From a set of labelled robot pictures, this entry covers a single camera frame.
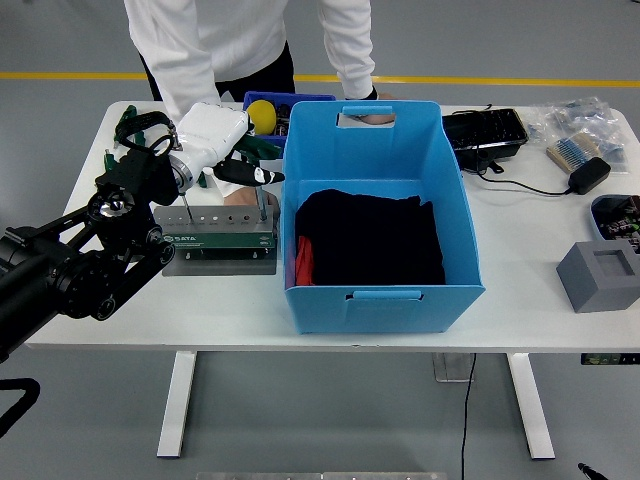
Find light blue parts tray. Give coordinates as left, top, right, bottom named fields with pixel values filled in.
left=589, top=194, right=640, bottom=244

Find black parts in bin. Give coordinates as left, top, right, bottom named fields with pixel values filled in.
left=273, top=102, right=292, bottom=137

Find taped resistor strip bundle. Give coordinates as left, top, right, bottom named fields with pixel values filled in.
left=545, top=132, right=601, bottom=175

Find clear plastic component bags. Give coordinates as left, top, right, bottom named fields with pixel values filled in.
left=524, top=95, right=632, bottom=176

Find black power adapter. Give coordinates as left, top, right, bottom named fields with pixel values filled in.
left=567, top=157, right=613, bottom=196

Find table height control panel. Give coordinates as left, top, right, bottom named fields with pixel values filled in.
left=579, top=353, right=640, bottom=366

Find person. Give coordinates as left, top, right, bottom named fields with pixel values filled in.
left=123, top=0, right=397, bottom=207

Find black adapter cable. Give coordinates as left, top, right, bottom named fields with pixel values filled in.
left=452, top=103, right=574, bottom=197

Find green metal hex key stand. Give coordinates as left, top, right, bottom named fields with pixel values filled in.
left=152, top=203, right=279, bottom=277

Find black hanging cable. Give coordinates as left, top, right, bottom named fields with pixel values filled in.
left=459, top=352, right=477, bottom=480

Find large blue folding box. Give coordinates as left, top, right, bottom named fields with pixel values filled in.
left=279, top=99, right=487, bottom=336

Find small electronic parts pile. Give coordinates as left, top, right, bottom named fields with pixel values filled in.
left=598, top=197, right=640, bottom=241

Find grey hollow block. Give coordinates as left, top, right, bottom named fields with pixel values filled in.
left=555, top=241, right=640, bottom=315

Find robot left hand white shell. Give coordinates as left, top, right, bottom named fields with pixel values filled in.
left=172, top=101, right=286, bottom=187

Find yellow foam ball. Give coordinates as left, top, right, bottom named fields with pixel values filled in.
left=247, top=99, right=278, bottom=136

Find large green T-handle hex key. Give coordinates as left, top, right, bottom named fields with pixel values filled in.
left=232, top=133, right=284, bottom=222

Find person's left hand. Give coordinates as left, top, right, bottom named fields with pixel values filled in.
left=355, top=92, right=397, bottom=126

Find white table leg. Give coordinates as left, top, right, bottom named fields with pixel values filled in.
left=505, top=352, right=556, bottom=460
left=156, top=351, right=199, bottom=459

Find black cloth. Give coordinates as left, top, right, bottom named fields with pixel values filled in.
left=293, top=188, right=447, bottom=287

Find clear bracket under table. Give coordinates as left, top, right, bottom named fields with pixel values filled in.
left=432, top=352, right=475, bottom=384

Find person's right hand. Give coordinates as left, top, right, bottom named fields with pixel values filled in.
left=223, top=183, right=279, bottom=207

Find red cloth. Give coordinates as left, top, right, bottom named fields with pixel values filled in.
left=294, top=235, right=317, bottom=287

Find black plastic tray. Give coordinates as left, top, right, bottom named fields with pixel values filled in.
left=442, top=107, right=530, bottom=171

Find small blue parts bin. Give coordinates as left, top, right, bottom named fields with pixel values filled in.
left=243, top=90, right=337, bottom=161

